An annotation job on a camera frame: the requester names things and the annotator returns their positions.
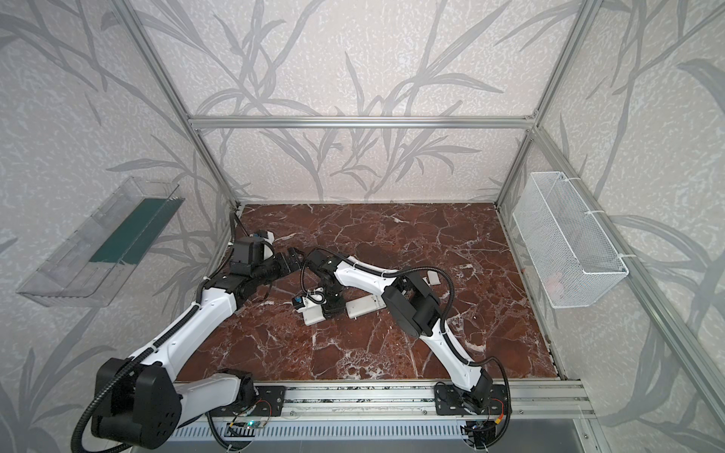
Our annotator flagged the white remote control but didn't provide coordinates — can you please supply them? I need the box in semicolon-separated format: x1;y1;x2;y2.
346;294;385;319
298;300;326;326

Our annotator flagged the white battery cover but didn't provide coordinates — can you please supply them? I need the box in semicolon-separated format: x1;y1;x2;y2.
426;271;441;286

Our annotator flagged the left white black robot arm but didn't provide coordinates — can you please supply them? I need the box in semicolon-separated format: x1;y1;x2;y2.
71;236;305;452

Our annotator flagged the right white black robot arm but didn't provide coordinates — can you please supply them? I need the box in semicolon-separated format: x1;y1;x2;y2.
292;247;497;414

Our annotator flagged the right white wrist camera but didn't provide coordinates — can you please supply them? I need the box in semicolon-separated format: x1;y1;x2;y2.
292;291;327;313

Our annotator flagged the aluminium mounting rail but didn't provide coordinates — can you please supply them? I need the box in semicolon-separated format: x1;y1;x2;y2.
256;379;596;422

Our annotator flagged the clear plastic wall bin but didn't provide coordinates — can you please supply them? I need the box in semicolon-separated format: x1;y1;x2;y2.
17;177;185;308

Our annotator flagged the aluminium frame crossbar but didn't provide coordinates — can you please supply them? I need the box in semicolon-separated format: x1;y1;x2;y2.
190;116;534;129

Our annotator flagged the white wire mesh basket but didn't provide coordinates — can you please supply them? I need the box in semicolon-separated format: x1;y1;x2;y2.
513;172;629;309

